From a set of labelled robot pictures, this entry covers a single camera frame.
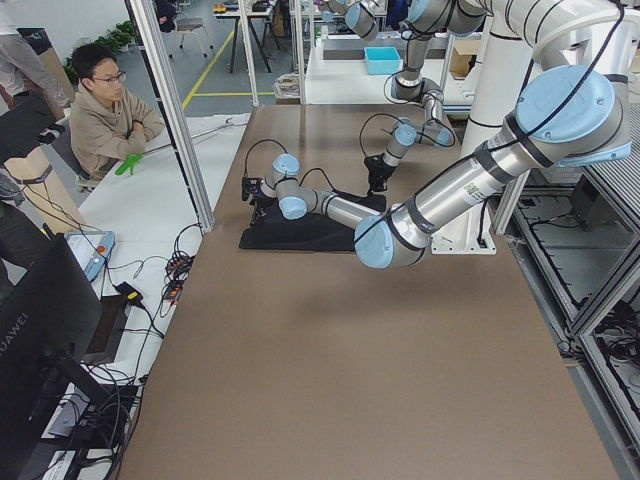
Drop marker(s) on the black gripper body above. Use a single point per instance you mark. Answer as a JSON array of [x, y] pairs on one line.
[[259, 203], [376, 171]]

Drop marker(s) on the black printed t-shirt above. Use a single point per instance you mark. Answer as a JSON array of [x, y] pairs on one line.
[[327, 227]]

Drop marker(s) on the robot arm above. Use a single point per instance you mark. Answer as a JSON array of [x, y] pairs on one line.
[[420, 100], [574, 113]]

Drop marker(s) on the metal rod with hook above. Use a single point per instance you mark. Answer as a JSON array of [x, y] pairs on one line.
[[228, 123]]

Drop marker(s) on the blue plastic bin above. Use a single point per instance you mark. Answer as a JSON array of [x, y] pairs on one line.
[[384, 60]]

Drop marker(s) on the green clamp tool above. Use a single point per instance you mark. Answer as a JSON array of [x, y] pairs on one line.
[[128, 166]]

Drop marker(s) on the black power adapter brick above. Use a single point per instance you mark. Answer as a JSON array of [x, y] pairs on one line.
[[133, 295]]

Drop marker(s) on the brown table mat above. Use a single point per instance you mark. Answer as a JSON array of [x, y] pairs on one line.
[[282, 365]]

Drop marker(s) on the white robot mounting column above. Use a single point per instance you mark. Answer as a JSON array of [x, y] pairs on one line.
[[504, 63]]

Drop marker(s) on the seated man beige hoodie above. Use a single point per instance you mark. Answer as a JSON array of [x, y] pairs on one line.
[[107, 122]]

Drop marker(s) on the robot teach pendant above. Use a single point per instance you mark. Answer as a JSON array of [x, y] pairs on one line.
[[91, 250]]

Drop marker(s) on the black Huawei monitor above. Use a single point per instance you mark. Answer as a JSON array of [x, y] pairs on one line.
[[47, 323]]

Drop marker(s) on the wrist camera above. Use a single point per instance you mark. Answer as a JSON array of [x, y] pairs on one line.
[[250, 186]]

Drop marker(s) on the aluminium vertical post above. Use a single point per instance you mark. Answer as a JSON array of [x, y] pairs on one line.
[[150, 43]]

